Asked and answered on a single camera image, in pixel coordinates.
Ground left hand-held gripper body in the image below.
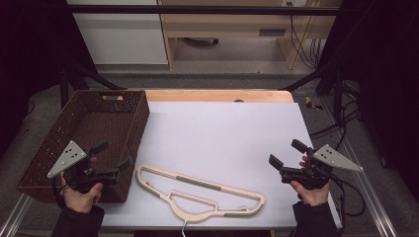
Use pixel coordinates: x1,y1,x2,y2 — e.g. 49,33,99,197
46,140,121,195

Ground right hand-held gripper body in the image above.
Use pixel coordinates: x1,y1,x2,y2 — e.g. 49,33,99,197
280,143,365,192

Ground brown woven basket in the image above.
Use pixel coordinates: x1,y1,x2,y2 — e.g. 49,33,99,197
15,89,151,204

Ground cream plastic clothes hanger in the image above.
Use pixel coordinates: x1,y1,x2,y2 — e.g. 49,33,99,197
135,163,267,231

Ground person's right hand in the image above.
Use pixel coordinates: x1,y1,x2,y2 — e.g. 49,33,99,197
289,181,331,207

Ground person's left hand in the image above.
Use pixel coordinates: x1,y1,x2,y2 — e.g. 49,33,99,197
59,172,105,215

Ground yellow and black tape piece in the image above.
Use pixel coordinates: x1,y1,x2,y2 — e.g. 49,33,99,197
304,96,324,112

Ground dark curtain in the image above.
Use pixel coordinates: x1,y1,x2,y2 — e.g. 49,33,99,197
317,0,419,192
0,0,98,159

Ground white cabinet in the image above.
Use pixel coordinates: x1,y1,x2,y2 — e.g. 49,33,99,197
66,0,169,66

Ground light wooden desk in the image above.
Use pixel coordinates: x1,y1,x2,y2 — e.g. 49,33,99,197
157,0,342,71

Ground office chair base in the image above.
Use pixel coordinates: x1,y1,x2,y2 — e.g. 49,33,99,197
182,37,219,46

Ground aluminium rail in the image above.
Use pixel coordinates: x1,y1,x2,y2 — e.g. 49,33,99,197
319,95,399,237
0,193,34,237

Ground black floor cables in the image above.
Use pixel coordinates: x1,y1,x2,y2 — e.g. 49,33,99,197
308,80,363,151

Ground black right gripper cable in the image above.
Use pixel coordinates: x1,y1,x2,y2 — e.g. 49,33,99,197
329,174,368,237

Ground black frame strut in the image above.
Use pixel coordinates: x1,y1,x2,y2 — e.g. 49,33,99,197
279,63,347,123
59,63,128,108

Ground hanging black cables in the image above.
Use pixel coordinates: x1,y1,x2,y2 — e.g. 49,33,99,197
286,1,322,69

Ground grey desk handle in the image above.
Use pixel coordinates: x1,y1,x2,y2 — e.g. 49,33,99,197
258,28,288,37

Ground black horizontal frame bar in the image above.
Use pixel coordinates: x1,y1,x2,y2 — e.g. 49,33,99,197
65,5,344,16

